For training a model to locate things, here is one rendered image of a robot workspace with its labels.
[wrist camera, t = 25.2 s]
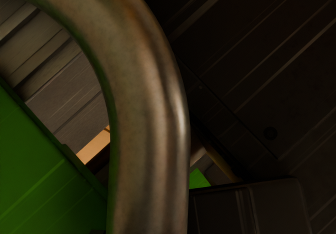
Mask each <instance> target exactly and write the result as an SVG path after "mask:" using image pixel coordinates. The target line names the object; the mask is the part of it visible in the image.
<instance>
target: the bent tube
mask: <svg viewBox="0 0 336 234"><path fill-rule="evenodd" d="M25 1H27V2H29V3H30V4H32V5H34V6H35V7H37V8H38V9H40V10H41V11H43V12H44V13H46V14H47V15H48V16H50V17H51V18H52V19H53V20H54V21H56V22H57V23H58V24H59V25H60V26H61V27H62V28H63V29H64V30H65V31H66V32H67V33H68V34H69V35H70V36H71V37H72V39H73V40H74V41H75V42H76V43H77V45H78V46H79V48H80V49H81V50H82V52H83V53H84V55H85V56H86V58H87V60H88V61H89V63H90V65H91V67H92V69H93V71H94V73H95V75H96V77H97V80H98V82H99V85H100V87H101V90H102V93H103V97H104V100H105V104H106V109H107V114H108V121H109V131H110V155H109V174H108V194H107V214H106V234H187V230H188V208H189V185H190V163H191V125H190V115H189V108H188V102H187V96H186V91H185V87H184V83H183V79H182V76H181V72H180V69H179V66H178V63H177V60H176V58H175V55H174V53H173V50H172V48H171V46H170V43H169V41H168V39H167V37H166V35H165V33H164V31H163V29H162V27H161V25H160V24H159V22H158V20H157V18H156V17H155V15H154V14H153V12H152V10H151V9H150V7H149V6H148V4H147V3H146V2H145V0H25Z"/></svg>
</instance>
